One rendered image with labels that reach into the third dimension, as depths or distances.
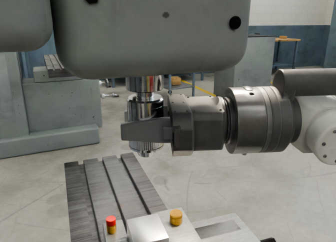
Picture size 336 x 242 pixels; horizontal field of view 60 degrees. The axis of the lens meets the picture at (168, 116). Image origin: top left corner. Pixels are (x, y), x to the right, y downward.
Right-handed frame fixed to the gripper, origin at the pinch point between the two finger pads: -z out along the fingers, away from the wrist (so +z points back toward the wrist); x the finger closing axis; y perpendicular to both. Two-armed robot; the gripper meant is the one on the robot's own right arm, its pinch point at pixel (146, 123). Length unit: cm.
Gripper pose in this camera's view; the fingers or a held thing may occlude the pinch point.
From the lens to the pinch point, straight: 38.4
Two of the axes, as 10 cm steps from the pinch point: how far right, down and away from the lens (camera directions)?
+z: 10.0, -0.3, 0.5
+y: 0.1, 9.5, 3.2
